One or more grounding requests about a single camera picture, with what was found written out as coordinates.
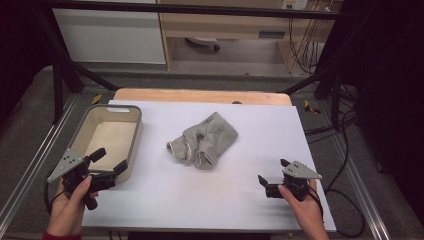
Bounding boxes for black curtain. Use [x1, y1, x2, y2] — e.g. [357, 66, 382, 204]
[328, 0, 424, 221]
[0, 0, 56, 123]

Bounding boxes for wooden desk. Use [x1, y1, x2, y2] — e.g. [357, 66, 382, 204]
[156, 0, 344, 72]

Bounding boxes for hand-held gripper cable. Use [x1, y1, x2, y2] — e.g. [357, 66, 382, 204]
[43, 165, 68, 216]
[307, 183, 326, 224]

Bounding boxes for left hand-held gripper cable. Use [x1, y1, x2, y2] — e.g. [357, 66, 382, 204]
[43, 165, 68, 216]

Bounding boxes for black metal stand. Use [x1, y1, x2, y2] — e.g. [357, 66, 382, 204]
[281, 19, 359, 132]
[34, 6, 120, 125]

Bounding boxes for white board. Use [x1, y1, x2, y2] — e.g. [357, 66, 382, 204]
[81, 99, 337, 233]

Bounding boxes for grey cloth garment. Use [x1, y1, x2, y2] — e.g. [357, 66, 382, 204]
[166, 111, 240, 171]

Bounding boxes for white cabinet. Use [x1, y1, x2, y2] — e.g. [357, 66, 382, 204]
[52, 0, 167, 65]

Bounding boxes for black looped floor cable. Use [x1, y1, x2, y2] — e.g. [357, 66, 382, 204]
[323, 109, 367, 239]

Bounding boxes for beige basket with grey rim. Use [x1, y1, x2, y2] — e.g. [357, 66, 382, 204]
[67, 104, 144, 185]

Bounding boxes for person's left hand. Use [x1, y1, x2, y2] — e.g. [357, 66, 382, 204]
[45, 175, 100, 237]

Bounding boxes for black metal crossbar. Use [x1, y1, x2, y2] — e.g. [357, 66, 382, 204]
[33, 0, 346, 21]

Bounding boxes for aluminium rail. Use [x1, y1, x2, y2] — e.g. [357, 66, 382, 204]
[331, 131, 392, 240]
[0, 94, 80, 229]

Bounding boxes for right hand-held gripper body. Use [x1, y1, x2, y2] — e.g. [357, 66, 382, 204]
[265, 160, 324, 203]

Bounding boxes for white wall outlet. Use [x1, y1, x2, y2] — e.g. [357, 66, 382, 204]
[281, 0, 310, 11]

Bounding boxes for bundle of hanging cables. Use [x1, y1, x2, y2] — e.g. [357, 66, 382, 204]
[287, 15, 323, 75]

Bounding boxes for office chair base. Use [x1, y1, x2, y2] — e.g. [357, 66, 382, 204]
[184, 36, 221, 52]

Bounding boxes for right hand-held gripper cable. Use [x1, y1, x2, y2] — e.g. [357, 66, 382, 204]
[307, 183, 326, 224]

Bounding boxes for person's right hand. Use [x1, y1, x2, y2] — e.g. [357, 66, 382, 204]
[277, 178, 330, 234]

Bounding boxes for wooden table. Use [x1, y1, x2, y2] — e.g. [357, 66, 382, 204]
[113, 87, 294, 107]

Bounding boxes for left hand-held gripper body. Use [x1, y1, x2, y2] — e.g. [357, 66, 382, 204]
[47, 148, 118, 212]

